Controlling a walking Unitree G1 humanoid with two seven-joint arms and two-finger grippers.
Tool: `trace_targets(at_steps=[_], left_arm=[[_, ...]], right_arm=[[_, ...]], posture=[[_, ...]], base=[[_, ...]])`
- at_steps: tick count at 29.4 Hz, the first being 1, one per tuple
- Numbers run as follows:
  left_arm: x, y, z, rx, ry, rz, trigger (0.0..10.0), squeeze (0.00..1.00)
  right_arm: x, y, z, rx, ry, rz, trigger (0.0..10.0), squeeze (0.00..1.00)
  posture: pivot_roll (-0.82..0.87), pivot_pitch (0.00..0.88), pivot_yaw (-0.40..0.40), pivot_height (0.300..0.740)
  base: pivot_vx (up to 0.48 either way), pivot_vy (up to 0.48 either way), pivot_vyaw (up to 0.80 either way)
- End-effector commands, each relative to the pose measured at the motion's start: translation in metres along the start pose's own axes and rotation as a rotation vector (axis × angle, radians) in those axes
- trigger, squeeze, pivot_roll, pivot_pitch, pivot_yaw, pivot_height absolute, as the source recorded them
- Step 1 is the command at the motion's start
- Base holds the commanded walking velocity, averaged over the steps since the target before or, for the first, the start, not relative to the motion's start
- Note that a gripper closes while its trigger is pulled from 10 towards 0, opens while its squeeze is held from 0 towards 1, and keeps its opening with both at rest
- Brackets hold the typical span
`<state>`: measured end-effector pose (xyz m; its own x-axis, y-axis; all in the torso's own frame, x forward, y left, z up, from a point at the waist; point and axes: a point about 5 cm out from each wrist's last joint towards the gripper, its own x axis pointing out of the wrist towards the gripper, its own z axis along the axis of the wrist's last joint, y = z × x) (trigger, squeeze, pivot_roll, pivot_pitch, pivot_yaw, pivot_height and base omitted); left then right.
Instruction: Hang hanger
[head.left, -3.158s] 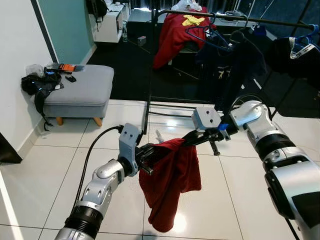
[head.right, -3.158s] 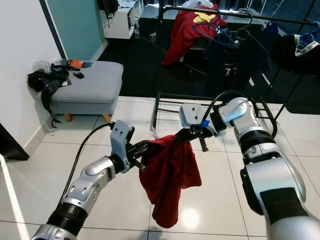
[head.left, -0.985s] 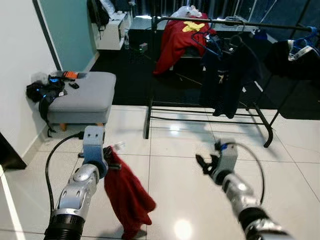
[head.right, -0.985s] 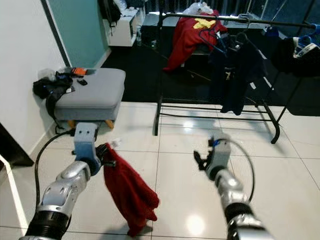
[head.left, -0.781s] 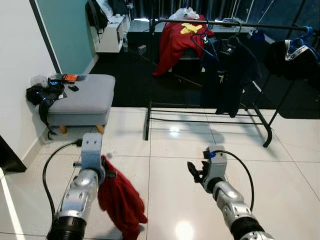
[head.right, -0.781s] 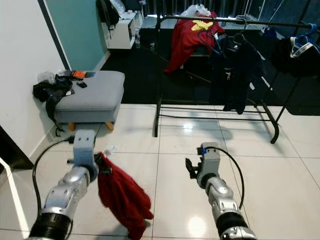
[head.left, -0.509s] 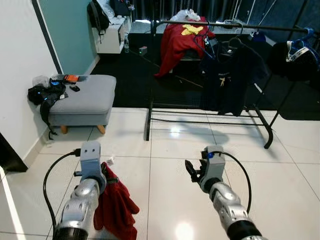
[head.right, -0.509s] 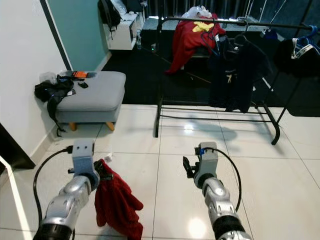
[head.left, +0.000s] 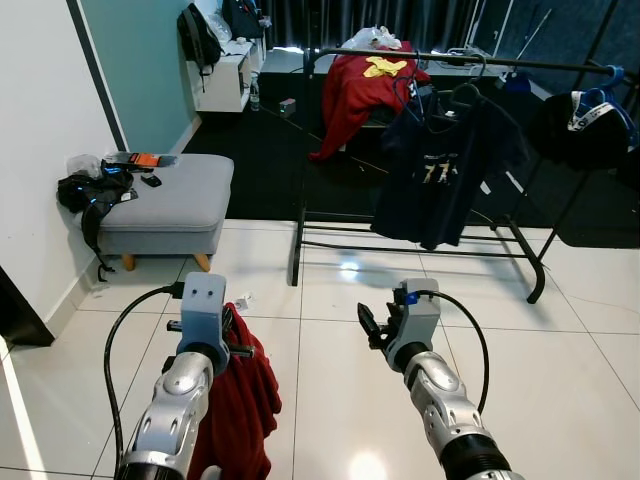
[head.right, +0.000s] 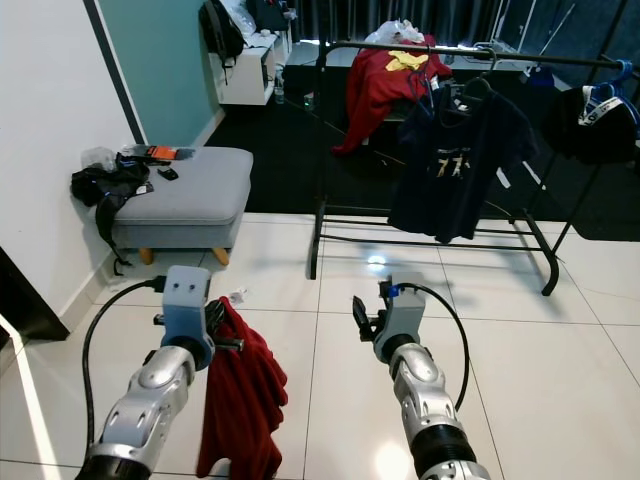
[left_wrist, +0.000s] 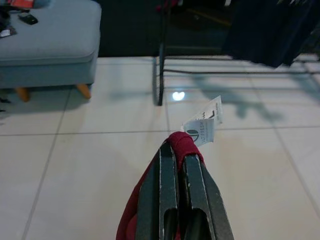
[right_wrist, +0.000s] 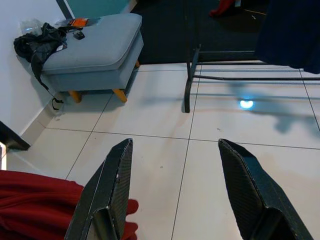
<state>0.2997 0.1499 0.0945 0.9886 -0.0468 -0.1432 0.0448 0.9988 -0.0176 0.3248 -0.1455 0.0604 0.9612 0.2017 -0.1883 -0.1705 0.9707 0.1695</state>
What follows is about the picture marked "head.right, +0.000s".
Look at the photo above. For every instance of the red shirt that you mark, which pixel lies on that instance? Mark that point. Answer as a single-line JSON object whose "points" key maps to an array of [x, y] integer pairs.
{"points": [[245, 400]]}

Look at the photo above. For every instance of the navy t-shirt gold print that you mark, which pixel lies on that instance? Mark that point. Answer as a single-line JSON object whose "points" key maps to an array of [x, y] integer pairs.
{"points": [[450, 200]]}

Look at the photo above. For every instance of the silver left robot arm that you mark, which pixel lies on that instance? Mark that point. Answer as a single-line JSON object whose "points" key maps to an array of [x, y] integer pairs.
{"points": [[150, 400]]}

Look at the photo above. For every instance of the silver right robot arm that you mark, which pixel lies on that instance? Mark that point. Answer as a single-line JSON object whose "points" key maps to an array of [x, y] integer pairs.
{"points": [[420, 390]]}

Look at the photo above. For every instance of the grey metal hanger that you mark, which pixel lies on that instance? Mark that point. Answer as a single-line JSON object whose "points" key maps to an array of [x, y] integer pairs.
{"points": [[478, 88]]}

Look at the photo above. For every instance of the blue plastic hanger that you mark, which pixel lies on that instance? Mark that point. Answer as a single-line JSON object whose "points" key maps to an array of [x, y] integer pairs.
{"points": [[625, 68]]}

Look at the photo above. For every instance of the grey ottoman wooden feet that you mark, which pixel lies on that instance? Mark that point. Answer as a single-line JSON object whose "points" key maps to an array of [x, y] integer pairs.
{"points": [[190, 190]]}

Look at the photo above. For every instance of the small black item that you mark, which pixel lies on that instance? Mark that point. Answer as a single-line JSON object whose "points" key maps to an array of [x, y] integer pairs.
{"points": [[167, 173]]}

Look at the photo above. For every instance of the orange black flat item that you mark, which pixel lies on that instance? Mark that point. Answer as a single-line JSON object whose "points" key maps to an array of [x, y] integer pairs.
{"points": [[160, 153]]}

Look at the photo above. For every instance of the black low cabinet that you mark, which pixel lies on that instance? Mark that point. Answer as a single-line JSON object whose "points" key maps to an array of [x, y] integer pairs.
{"points": [[30, 310]]}

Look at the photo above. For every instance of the clear plastic bag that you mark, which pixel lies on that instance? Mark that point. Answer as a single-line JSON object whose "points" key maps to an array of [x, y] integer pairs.
{"points": [[100, 158]]}

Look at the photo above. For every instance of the red cloth yellow patch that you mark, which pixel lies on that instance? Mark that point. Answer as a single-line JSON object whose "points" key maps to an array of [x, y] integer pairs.
{"points": [[370, 95]]}

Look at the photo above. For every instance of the white shelf cabinet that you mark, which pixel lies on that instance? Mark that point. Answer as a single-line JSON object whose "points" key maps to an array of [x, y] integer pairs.
{"points": [[248, 78]]}

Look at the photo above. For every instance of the black garment white collar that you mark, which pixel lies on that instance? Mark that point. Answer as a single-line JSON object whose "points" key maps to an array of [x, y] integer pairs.
{"points": [[570, 130]]}

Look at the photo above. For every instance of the white crumpled plastic bag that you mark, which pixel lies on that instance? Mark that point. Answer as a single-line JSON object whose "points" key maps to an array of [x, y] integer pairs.
{"points": [[395, 32]]}

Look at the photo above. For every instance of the black backpack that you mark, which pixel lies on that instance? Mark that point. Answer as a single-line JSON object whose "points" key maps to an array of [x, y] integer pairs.
{"points": [[220, 30]]}

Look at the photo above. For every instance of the black metal clothes rack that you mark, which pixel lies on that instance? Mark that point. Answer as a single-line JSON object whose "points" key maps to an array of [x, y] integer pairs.
{"points": [[510, 55]]}

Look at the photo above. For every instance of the dark curtain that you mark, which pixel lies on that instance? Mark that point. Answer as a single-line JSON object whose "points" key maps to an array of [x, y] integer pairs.
{"points": [[420, 15]]}

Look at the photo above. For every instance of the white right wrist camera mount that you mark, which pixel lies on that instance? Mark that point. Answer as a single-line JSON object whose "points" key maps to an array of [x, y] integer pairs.
{"points": [[402, 310]]}

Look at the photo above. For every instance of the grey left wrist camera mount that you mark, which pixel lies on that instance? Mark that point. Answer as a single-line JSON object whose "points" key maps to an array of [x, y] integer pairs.
{"points": [[188, 300]]}

